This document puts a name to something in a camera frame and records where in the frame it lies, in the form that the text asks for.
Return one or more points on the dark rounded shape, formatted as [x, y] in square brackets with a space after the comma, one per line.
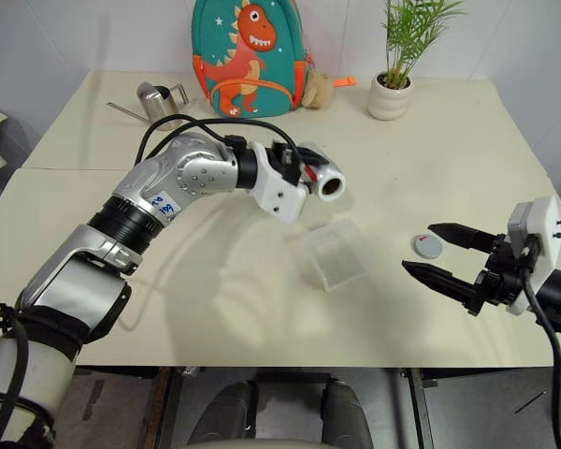
[346, 411]
[224, 416]

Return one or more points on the beige plush toy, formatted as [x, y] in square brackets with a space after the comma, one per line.
[320, 89]

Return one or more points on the green leafy plant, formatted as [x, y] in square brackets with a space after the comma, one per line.
[413, 33]

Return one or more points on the clear plastic box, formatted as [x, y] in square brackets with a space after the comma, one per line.
[336, 255]

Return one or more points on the green dinosaur backpack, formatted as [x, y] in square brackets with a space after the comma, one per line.
[248, 56]

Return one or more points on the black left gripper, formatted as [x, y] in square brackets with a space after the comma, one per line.
[285, 159]

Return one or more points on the silver metal cylinder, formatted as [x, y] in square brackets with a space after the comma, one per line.
[329, 180]

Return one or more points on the thin black stick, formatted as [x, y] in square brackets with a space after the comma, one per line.
[530, 402]

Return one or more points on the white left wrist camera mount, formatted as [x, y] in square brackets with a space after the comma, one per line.
[280, 196]

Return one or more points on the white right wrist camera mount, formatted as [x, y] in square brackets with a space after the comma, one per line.
[547, 234]

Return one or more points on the white ribbed plant pot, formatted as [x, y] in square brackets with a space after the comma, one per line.
[389, 100]

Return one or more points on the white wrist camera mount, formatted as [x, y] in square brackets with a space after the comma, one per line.
[547, 234]
[280, 196]

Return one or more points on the small round grey-blue disc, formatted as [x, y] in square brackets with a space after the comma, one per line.
[427, 247]

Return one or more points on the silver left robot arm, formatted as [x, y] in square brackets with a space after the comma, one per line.
[75, 276]

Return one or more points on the silver metal watering can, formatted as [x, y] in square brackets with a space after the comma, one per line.
[156, 105]

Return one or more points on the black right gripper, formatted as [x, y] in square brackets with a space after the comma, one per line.
[500, 280]

